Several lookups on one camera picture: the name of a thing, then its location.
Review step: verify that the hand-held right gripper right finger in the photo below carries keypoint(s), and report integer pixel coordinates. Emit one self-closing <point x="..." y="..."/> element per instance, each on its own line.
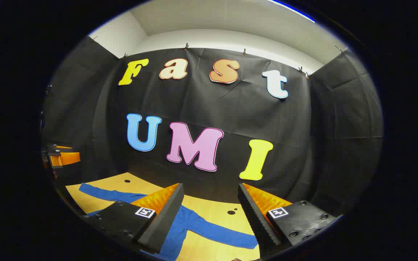
<point x="254" y="217"/>

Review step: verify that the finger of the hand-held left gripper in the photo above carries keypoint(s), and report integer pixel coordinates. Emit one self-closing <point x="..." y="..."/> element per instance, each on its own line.
<point x="63" y="147"/>
<point x="69" y="158"/>

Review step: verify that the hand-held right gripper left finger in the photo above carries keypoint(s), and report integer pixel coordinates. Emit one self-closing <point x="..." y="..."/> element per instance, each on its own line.
<point x="163" y="221"/>

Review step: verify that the black backdrop cloth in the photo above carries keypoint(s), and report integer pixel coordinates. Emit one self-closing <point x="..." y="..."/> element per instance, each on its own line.
<point x="230" y="108"/>

